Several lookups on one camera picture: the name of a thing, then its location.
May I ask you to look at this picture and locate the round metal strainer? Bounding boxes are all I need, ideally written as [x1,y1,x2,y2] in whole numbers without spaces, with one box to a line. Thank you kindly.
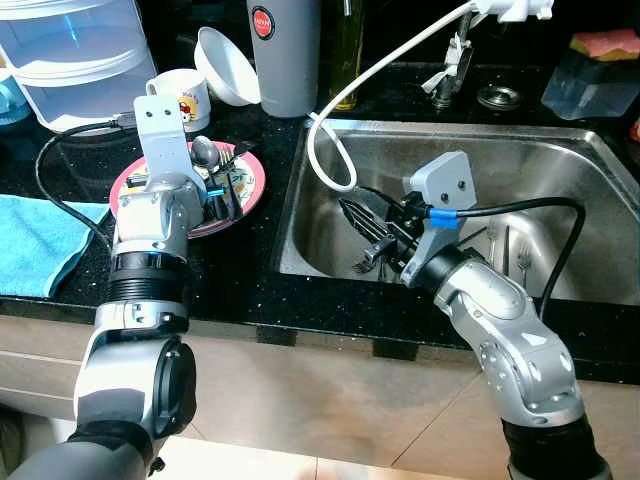
[477,86,523,111]

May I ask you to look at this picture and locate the white cartoon cat mug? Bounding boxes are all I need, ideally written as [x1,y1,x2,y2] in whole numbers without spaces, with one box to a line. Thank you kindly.
[146,70,213,133]

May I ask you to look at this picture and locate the white faucet filter head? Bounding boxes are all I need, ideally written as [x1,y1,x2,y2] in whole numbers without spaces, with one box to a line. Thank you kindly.
[470,0,553,23]

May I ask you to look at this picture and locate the blue towel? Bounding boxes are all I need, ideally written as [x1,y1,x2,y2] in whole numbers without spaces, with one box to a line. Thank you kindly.
[0,195,111,299]

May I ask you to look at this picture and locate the white stacked food container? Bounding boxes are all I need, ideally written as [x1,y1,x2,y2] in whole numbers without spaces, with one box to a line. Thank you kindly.
[0,0,161,136]

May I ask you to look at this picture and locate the clear plastic tub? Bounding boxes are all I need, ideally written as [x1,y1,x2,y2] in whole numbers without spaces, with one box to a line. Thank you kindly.
[540,45,640,121]

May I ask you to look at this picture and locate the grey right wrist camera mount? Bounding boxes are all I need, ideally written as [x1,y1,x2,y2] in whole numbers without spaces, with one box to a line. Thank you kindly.
[400,152,479,286]

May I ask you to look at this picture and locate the white flexible hose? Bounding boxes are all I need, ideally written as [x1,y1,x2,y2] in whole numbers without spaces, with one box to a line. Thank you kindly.
[305,0,476,194]

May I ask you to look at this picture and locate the yellow oil bottle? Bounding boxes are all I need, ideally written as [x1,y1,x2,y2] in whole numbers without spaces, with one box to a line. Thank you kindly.
[330,0,366,111]

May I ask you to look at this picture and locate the grey thermos with red logo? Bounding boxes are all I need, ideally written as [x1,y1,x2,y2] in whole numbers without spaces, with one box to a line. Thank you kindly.
[245,0,323,121]

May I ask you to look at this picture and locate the pink patterned plate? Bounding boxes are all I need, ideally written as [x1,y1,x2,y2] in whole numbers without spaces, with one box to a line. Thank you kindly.
[108,140,268,239]

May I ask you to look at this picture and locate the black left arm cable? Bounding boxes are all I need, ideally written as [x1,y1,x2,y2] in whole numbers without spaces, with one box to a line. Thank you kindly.
[35,115,141,251]

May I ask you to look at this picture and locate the white bowl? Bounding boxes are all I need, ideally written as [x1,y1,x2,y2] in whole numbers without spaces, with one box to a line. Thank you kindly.
[195,28,263,107]

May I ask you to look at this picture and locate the chrome faucet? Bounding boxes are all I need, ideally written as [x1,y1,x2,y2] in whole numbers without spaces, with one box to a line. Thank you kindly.
[425,25,476,109]

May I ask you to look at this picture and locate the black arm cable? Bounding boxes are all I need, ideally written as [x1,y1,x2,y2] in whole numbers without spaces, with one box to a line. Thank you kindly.
[425,196,588,323]
[35,115,141,251]

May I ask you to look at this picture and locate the stainless steel sink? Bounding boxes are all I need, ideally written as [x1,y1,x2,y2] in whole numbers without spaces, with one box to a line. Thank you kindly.
[272,118,640,306]

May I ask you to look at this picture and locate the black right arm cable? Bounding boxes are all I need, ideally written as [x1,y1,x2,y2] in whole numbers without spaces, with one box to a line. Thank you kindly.
[425,196,588,323]

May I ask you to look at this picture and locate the pink yellow sponge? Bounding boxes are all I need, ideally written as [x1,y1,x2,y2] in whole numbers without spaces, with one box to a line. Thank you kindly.
[568,28,640,63]

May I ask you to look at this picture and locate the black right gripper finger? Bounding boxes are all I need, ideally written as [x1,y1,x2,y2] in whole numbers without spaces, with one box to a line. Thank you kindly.
[350,218,393,251]
[340,198,397,227]

